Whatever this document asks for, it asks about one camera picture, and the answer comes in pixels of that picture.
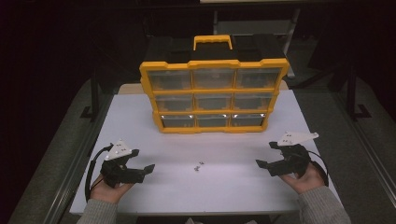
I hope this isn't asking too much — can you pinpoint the person's left hand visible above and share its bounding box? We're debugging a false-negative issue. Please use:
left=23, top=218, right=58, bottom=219
left=90, top=175, right=134, bottom=203

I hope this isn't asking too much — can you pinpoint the person's right hand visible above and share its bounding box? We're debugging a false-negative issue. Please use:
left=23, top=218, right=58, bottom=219
left=278, top=161, right=325, bottom=195

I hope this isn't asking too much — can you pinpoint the metal floor rail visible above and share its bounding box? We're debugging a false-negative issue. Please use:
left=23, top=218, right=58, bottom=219
left=50, top=92, right=115, bottom=224
left=332, top=92, right=396, bottom=200

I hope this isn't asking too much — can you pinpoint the small clear plastic drawer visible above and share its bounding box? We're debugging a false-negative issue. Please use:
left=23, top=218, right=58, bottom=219
left=155, top=93, right=194, bottom=112

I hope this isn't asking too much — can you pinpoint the hand-held gripper black cable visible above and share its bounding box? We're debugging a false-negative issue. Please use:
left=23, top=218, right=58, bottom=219
left=307, top=150, right=330, bottom=188
left=84, top=143, right=114, bottom=202

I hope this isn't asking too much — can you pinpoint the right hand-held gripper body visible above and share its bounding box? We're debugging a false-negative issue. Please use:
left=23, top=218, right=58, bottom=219
left=276, top=131, right=320, bottom=176

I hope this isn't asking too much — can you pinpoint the black metal stand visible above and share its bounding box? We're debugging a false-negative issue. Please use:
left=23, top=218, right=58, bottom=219
left=79, top=69, right=101, bottom=122
left=346, top=64, right=373, bottom=122

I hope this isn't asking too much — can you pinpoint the yellow black organizer cabinet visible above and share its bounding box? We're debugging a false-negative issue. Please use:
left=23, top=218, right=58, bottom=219
left=138, top=33, right=291, bottom=134

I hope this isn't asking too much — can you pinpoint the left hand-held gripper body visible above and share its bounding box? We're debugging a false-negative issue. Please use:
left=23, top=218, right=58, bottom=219
left=100, top=139, right=137, bottom=189

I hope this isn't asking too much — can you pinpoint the left hand-held gripper black cable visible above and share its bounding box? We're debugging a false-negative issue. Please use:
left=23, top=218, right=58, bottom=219
left=84, top=143, right=114, bottom=202

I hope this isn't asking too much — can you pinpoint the right hand-held gripper black cable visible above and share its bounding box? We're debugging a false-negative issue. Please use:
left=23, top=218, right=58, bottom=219
left=307, top=150, right=330, bottom=188

